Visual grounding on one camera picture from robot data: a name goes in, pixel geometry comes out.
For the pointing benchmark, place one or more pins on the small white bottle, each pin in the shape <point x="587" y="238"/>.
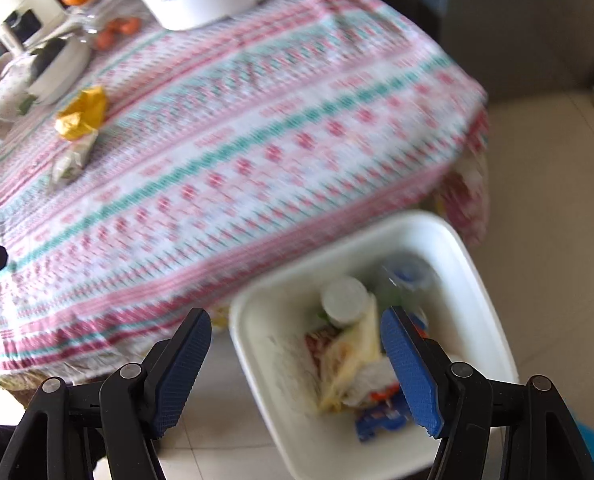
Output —
<point x="344" y="300"/>

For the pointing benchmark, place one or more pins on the striped patterned tablecloth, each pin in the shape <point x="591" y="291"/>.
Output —
<point x="227" y="160"/>

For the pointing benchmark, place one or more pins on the yellow crumpled wrapper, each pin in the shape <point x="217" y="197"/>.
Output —
<point x="84" y="110"/>

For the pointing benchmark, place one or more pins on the glass jar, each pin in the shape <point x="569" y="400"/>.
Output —
<point x="89" y="22"/>

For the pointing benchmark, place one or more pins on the beige snack packet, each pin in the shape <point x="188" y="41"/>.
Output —
<point x="357" y="350"/>

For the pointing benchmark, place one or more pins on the white trash bin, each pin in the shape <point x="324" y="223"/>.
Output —
<point x="277" y="360"/>

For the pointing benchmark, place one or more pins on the small red tomato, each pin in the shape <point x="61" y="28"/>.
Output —
<point x="127" y="26"/>
<point x="105" y="39"/>

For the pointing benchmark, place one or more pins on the floral table underlay cloth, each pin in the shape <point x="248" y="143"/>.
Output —
<point x="464" y="200"/>

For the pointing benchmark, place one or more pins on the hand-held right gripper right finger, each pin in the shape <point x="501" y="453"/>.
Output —
<point x="409" y="370"/>

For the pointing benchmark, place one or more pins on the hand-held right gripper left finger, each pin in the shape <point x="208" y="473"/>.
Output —
<point x="182" y="375"/>

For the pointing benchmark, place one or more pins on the large translucent plastic bottle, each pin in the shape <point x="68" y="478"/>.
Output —
<point x="409" y="275"/>

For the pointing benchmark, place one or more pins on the white ceramic bowl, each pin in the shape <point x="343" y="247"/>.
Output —
<point x="64" y="75"/>

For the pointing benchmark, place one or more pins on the small green object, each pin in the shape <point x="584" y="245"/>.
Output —
<point x="26" y="103"/>

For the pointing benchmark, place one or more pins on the pale crumpled wrapper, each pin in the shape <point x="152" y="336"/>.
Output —
<point x="72" y="157"/>

